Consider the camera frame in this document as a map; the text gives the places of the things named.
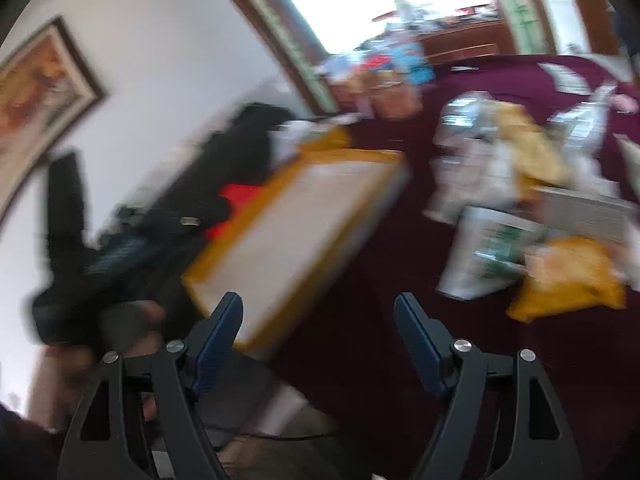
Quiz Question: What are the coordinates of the yellow rimmed tray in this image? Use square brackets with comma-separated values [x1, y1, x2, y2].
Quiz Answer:
[182, 147, 411, 353]

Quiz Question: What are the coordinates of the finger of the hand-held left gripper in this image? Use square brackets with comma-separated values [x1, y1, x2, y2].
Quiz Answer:
[87, 205, 206, 296]

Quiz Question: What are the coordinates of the grey lid jar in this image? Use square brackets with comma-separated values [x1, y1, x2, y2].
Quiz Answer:
[325, 55, 368, 111]

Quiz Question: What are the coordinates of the yellow towel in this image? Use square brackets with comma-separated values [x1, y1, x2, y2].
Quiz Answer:
[492, 102, 573, 188]

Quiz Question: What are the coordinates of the orange label jar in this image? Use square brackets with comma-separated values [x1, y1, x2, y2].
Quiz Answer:
[369, 71, 425, 120]

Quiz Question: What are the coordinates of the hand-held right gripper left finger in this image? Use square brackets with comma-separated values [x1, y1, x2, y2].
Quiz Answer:
[56, 291, 245, 480]

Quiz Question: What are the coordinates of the maroon tablecloth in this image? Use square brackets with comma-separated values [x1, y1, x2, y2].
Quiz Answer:
[215, 52, 640, 480]

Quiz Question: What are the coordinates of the person's left forearm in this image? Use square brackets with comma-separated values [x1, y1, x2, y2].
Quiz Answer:
[0, 345, 101, 480]

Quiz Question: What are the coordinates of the yellow soft packet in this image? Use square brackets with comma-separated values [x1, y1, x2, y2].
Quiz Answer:
[507, 239, 627, 322]

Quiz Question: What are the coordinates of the clear plastic packet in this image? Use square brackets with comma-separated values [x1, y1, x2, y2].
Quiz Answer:
[432, 91, 501, 223]
[547, 82, 618, 161]

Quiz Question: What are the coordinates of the wooden cabinet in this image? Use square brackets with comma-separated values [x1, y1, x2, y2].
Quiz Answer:
[420, 20, 516, 63]

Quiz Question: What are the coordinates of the white paper sheet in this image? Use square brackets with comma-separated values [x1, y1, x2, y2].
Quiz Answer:
[539, 62, 588, 95]

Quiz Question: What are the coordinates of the green white packet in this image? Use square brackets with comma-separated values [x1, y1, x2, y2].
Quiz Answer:
[437, 209, 532, 302]

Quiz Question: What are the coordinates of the person's left hand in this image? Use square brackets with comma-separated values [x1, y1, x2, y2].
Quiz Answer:
[97, 300, 168, 376]

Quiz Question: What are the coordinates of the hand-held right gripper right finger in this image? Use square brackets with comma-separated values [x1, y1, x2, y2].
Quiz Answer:
[393, 292, 583, 480]

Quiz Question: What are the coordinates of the framed wall painting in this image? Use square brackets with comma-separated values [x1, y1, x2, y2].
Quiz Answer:
[0, 16, 108, 221]

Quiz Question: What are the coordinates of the black sofa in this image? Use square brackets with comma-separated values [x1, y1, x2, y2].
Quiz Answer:
[145, 102, 296, 241]

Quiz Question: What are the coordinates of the red plastic bag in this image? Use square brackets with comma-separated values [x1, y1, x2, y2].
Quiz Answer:
[207, 183, 266, 241]

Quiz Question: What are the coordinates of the blue label bottle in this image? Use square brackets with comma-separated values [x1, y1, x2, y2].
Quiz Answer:
[392, 42, 437, 85]

